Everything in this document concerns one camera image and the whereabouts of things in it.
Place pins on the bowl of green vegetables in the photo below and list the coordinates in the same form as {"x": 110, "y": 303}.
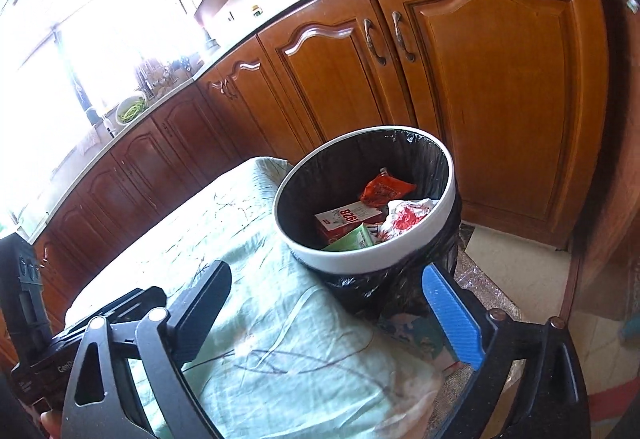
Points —
{"x": 130, "y": 109}

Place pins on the person's left hand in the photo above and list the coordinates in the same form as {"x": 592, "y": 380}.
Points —
{"x": 51, "y": 421}

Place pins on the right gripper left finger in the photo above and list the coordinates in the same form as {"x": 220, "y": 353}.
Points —
{"x": 193, "y": 313}

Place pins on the green drink carton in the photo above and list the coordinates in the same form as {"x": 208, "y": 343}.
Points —
{"x": 361, "y": 237}

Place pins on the white red crumpled wrapper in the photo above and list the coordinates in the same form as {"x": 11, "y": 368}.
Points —
{"x": 403, "y": 215}

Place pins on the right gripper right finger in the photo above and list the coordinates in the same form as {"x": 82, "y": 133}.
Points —
{"x": 459, "y": 313}

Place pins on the red snack bag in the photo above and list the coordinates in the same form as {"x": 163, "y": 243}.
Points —
{"x": 383, "y": 188}

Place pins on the red drink carton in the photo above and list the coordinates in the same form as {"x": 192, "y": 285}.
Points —
{"x": 337, "y": 222}

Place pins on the white trash bin black liner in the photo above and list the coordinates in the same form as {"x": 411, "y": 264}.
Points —
{"x": 385, "y": 279}

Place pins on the lower wooden kitchen cabinets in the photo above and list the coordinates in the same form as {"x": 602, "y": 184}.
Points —
{"x": 515, "y": 88}

